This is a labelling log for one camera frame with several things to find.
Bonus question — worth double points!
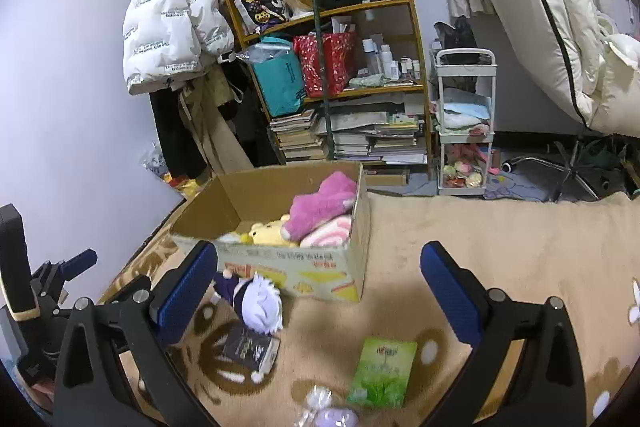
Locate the white haired anime plush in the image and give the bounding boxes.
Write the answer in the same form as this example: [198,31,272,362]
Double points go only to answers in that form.
[213,270,283,335]

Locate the yellow plush toy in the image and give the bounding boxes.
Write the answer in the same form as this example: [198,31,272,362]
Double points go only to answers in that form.
[217,215,298,247]

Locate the green tissue pack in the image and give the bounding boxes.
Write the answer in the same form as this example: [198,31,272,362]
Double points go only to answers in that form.
[346,337,418,410]

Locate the pink bear plush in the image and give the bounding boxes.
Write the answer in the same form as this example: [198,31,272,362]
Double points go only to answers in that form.
[281,171,358,243]

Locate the white pink soft pillow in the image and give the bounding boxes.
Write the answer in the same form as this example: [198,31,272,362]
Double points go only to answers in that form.
[299,215,352,248]

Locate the black face tissue pack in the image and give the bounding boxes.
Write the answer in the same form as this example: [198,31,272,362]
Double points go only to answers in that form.
[222,324,280,375]

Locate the black hanging garment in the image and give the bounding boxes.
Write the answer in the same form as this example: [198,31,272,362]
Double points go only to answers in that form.
[149,89,206,179]

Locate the cardboard box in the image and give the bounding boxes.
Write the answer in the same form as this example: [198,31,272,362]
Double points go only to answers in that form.
[170,161,371,303]

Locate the purple item in plastic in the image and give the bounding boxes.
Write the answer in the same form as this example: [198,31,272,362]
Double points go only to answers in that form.
[294,385,359,427]

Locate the chrome chair base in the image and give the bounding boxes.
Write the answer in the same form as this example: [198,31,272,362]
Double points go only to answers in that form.
[500,138,625,202]

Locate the beige hanging coat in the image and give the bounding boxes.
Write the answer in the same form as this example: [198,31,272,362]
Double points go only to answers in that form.
[179,66,254,174]

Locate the stack of books left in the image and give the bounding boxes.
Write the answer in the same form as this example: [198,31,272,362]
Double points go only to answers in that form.
[269,108,326,164]

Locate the stack of books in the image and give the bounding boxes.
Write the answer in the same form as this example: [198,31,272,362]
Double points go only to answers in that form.
[314,92,428,166]
[269,108,326,164]

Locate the teal paper bag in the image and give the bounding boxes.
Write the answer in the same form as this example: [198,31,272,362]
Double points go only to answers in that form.
[252,37,305,118]

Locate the white puffer jacket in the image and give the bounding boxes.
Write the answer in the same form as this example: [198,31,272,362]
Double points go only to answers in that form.
[122,0,234,95]

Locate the stack of books right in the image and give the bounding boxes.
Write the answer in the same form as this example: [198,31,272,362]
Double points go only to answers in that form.
[314,92,428,166]

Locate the wooden shelf unit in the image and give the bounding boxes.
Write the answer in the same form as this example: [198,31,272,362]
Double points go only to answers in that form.
[227,0,432,167]

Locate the red gift bag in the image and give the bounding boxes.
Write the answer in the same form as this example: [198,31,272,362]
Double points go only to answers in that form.
[293,31,356,98]

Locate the white rolling cart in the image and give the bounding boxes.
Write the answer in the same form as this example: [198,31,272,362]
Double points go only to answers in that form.
[432,48,498,196]

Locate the white bottles on shelf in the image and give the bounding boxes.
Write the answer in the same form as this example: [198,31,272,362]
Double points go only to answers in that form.
[362,38,422,83]

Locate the green pole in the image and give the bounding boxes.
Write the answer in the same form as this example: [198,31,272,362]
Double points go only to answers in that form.
[311,0,335,161]

